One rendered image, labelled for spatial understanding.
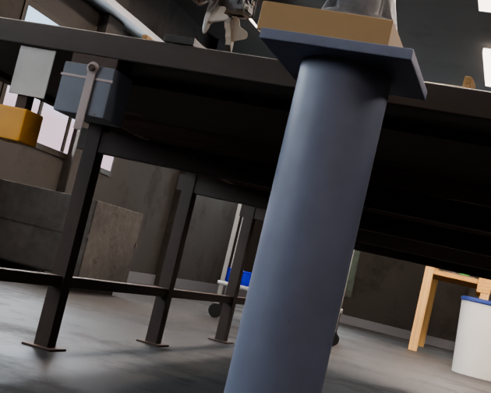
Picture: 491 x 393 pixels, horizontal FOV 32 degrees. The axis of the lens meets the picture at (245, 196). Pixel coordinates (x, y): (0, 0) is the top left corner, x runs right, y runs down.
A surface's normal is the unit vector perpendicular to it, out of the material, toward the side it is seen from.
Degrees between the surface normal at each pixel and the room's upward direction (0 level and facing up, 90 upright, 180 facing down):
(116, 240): 90
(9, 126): 90
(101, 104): 90
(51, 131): 90
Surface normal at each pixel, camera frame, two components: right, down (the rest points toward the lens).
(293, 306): -0.06, -0.10
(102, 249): 0.91, 0.18
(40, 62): -0.29, -0.15
